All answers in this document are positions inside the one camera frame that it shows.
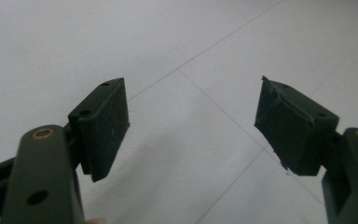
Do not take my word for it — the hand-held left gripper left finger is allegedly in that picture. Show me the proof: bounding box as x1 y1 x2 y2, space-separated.
67 77 131 183

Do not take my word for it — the white table mat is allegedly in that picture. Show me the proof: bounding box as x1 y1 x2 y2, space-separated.
0 0 358 224

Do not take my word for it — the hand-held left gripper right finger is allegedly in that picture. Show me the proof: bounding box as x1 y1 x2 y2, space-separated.
254 75 340 177

